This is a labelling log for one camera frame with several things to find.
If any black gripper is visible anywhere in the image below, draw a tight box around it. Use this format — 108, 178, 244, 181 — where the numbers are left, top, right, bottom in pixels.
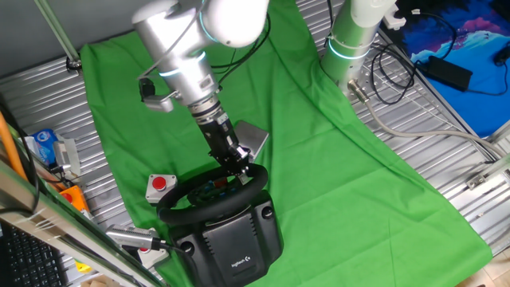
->
198, 112, 253, 185

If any black steering wheel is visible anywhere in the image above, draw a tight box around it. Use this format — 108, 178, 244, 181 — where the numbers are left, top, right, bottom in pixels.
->
156, 162, 269, 226

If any silver digital scale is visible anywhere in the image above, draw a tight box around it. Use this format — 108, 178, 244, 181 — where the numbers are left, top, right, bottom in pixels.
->
233, 120, 270, 163

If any grey box red button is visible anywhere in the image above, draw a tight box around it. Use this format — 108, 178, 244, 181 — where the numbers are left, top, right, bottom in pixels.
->
137, 246, 171, 269
145, 173, 179, 205

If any green cloth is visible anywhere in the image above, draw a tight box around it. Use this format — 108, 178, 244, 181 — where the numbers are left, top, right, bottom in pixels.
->
79, 0, 493, 287

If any orange box red button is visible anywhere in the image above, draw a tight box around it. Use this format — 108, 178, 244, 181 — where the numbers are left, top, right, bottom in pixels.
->
59, 185, 91, 213

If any blue tissue pack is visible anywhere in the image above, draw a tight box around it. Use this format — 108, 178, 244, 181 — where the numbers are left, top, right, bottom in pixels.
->
24, 128, 82, 168

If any white power strip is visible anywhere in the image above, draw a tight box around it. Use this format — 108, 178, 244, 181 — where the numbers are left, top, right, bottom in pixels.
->
380, 0, 407, 31

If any aluminium stand pole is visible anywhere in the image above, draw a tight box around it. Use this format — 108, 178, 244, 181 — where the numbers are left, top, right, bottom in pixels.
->
33, 0, 84, 73

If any orange tube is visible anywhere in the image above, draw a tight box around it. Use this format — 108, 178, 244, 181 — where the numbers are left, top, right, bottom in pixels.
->
0, 111, 29, 183

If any black keyboard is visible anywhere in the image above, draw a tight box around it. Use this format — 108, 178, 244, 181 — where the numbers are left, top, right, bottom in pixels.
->
0, 222, 69, 287

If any black power adapter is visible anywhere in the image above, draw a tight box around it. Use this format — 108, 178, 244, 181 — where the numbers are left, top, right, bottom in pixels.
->
426, 55, 474, 92

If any blue patterned mat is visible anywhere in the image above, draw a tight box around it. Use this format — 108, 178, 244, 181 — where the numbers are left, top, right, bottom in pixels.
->
394, 0, 510, 139

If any black computer mouse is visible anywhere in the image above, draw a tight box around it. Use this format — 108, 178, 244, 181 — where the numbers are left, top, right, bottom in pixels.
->
492, 43, 510, 67

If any black camera cable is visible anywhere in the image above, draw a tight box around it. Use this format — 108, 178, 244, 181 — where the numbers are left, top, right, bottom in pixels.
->
158, 240, 189, 256

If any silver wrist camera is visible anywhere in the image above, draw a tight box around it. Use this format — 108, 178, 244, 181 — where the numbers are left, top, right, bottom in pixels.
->
138, 77, 176, 114

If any silver exterior camera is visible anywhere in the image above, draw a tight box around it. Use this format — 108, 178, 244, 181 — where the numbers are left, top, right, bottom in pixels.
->
105, 223, 163, 251

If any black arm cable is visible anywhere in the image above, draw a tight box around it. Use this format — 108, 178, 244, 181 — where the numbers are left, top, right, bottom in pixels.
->
209, 11, 273, 85

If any black cable coil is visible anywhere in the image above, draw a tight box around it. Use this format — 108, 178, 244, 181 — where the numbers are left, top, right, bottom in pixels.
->
370, 41, 419, 107

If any thick grey cable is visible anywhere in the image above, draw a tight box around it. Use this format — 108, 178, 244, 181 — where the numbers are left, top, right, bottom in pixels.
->
347, 78, 507, 160

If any aluminium frame bar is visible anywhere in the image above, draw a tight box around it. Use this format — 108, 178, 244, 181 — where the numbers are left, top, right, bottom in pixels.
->
0, 159, 167, 287

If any aluminium stand bracket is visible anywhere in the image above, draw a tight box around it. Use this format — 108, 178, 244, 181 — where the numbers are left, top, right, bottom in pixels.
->
465, 153, 510, 191

